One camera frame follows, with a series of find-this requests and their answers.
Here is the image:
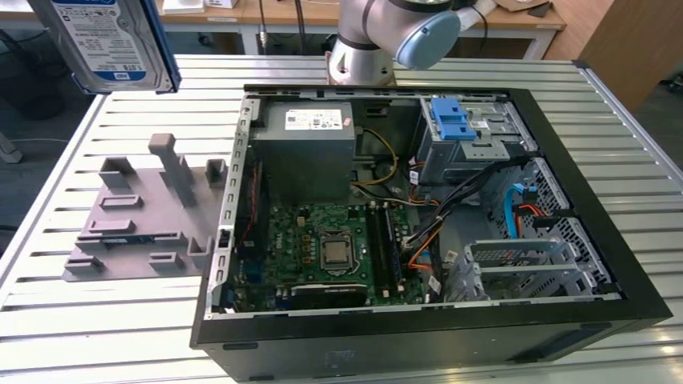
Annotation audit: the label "blue data wire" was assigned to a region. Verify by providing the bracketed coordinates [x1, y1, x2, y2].
[500, 185, 529, 240]

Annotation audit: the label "orange power wire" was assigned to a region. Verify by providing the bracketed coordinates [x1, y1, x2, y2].
[515, 203, 569, 230]

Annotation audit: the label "hard disk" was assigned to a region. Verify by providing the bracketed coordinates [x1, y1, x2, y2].
[25, 0, 182, 96]

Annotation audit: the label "metal disk bay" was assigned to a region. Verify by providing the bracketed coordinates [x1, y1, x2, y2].
[459, 238, 607, 302]

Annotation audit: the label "grey power supply unit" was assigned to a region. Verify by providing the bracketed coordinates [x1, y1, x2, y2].
[248, 99, 357, 206]

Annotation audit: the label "silver CPU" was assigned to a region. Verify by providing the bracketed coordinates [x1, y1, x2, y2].
[324, 241, 352, 266]

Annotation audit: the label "green motherboard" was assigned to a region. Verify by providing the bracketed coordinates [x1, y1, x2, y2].
[264, 202, 428, 311]

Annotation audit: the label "CPU socket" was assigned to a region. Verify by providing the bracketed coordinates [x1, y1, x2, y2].
[315, 228, 361, 278]

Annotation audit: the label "black graphics card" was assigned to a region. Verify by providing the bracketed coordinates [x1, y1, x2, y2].
[287, 281, 369, 310]

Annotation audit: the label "blue drive latch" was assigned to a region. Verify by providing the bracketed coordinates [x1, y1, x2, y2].
[429, 98, 479, 142]

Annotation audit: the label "metal drive cage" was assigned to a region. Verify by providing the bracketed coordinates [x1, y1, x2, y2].
[417, 95, 539, 186]

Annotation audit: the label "grey parts rack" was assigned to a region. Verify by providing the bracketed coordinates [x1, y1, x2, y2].
[61, 134, 231, 283]

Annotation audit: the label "black PC case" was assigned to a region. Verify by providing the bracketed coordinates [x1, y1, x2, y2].
[189, 82, 673, 382]

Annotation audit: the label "blue labelled RAM stick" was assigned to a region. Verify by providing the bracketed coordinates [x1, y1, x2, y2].
[100, 236, 157, 246]

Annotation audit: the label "wooden desk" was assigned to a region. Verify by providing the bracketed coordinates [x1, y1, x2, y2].
[0, 0, 568, 55]

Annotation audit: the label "white tube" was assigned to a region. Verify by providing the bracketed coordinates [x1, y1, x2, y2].
[456, 0, 500, 29]

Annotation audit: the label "cardboard piece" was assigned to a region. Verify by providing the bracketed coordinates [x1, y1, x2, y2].
[495, 0, 551, 19]

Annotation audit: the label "white furniture leg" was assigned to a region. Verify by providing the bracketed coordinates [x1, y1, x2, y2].
[0, 131, 25, 165]

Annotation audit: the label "wooden cabinet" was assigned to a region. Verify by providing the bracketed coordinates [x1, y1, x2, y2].
[543, 0, 683, 117]

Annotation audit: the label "yellow wires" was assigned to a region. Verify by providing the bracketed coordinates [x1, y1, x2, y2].
[349, 126, 401, 187]

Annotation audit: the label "orange red board wires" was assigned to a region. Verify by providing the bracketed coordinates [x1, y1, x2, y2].
[405, 246, 435, 273]

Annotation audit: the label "black cable bundle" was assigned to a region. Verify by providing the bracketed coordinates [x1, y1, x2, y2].
[415, 158, 537, 241]

